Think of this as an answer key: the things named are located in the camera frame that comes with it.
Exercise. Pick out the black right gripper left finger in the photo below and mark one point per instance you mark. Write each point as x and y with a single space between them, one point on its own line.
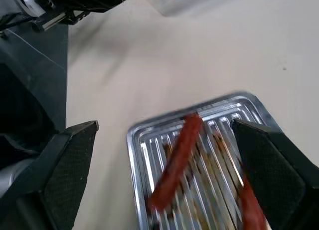
62 170

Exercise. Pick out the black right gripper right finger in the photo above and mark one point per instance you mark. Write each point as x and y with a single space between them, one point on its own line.
271 170

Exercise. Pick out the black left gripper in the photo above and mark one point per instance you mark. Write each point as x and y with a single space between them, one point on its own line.
66 16

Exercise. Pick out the red sausage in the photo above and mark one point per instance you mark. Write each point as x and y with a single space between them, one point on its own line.
178 162
251 207

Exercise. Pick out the silver ribbed metal tray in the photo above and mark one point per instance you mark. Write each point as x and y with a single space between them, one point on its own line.
211 175

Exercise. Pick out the clear plastic cup blue label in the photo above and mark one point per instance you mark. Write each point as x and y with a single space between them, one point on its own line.
179 1

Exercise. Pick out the black and silver robot body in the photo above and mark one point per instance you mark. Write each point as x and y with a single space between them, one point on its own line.
20 115

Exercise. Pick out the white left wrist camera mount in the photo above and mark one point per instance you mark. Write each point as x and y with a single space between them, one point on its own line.
30 1

